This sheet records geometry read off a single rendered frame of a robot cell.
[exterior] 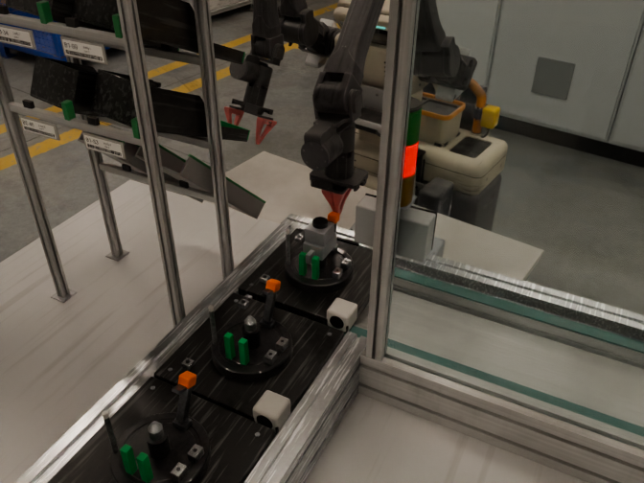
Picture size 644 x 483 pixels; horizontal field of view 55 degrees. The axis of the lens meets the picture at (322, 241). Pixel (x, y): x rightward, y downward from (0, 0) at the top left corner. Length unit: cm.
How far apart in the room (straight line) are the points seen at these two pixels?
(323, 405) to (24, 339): 66
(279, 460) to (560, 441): 44
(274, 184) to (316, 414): 92
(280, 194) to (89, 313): 63
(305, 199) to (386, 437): 80
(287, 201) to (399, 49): 95
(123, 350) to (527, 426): 77
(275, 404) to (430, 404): 29
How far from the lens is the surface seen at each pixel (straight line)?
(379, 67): 180
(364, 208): 96
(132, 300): 142
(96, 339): 135
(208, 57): 112
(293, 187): 178
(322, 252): 119
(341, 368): 108
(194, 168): 120
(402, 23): 80
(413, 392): 112
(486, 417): 110
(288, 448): 98
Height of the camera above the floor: 175
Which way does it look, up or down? 35 degrees down
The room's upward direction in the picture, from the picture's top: 1 degrees clockwise
